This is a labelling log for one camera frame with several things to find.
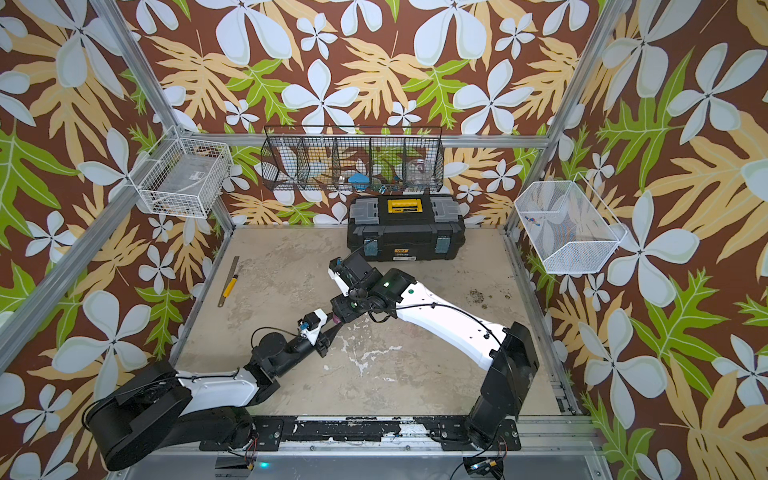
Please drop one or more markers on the black wire basket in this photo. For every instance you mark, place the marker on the black wire basket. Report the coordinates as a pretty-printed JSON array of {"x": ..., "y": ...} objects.
[{"x": 395, "y": 158}]

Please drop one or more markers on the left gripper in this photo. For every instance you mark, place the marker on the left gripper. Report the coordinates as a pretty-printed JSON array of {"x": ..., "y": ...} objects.
[{"x": 326, "y": 339}]

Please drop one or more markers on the black toolbox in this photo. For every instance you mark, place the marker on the black toolbox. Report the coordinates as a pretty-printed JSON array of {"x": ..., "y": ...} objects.
[{"x": 406, "y": 228}]

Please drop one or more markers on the white wire basket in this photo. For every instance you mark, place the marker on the white wire basket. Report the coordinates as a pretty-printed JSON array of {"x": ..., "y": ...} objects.
[
  {"x": 182, "y": 175},
  {"x": 571, "y": 228}
]

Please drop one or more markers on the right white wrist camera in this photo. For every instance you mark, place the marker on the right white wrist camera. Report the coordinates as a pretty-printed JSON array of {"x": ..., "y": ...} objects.
[{"x": 344, "y": 278}]

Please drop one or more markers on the yellow handled metal file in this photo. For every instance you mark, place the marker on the yellow handled metal file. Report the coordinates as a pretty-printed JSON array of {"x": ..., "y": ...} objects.
[{"x": 230, "y": 282}]

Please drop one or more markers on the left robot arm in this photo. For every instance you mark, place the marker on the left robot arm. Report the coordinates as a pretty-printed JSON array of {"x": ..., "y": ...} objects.
[{"x": 163, "y": 407}]

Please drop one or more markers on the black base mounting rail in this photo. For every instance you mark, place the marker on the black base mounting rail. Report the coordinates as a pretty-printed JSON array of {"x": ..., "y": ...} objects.
[{"x": 275, "y": 433}]

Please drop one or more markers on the white wire basket left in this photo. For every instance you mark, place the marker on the white wire basket left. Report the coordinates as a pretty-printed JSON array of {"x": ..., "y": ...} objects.
[{"x": 182, "y": 175}]

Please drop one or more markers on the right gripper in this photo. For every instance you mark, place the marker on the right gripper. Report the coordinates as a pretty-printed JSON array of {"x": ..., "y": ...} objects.
[{"x": 340, "y": 308}]

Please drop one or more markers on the white wire basket right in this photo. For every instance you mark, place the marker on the white wire basket right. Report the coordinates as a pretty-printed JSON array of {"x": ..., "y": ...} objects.
[{"x": 571, "y": 228}]

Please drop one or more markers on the blue object in basket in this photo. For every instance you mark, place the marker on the blue object in basket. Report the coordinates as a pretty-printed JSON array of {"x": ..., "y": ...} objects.
[{"x": 359, "y": 182}]

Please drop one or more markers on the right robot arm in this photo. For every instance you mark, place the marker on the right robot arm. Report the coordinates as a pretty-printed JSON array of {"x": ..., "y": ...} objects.
[{"x": 505, "y": 353}]

